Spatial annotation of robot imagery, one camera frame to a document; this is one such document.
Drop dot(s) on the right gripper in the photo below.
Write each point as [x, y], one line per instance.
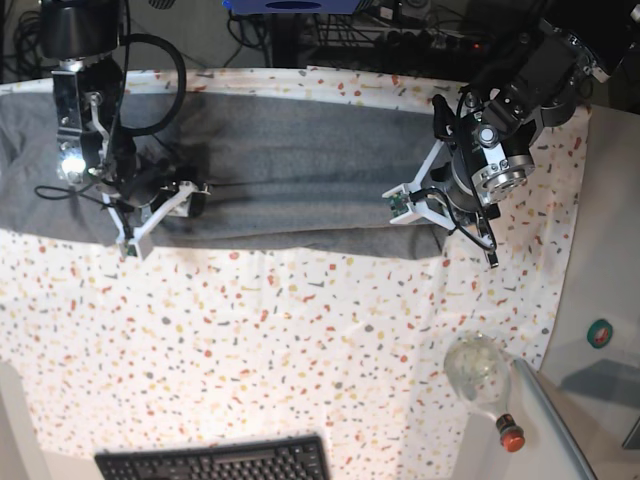
[141, 185]

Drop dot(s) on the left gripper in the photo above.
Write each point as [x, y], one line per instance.
[472, 185]

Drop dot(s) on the grey t-shirt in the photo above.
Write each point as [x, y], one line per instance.
[283, 174]

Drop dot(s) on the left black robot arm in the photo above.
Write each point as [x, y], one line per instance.
[532, 82]

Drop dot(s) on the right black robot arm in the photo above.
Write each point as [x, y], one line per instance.
[95, 149]

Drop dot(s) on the black power strip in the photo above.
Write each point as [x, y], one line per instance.
[431, 39]

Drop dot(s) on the terrazzo pattern tablecloth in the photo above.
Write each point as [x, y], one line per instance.
[203, 347]

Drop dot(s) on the clear glass bottle orange cap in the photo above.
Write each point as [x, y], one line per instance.
[480, 376]

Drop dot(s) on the blue box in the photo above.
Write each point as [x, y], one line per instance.
[247, 7]

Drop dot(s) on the green tape roll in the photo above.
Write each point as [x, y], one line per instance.
[600, 334]

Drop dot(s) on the black keyboard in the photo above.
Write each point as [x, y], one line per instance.
[301, 457]

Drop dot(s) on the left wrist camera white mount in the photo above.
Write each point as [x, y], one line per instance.
[420, 199]

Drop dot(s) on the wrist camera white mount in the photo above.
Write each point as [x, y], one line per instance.
[135, 224]
[420, 199]

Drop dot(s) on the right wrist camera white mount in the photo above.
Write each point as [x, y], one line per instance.
[135, 224]

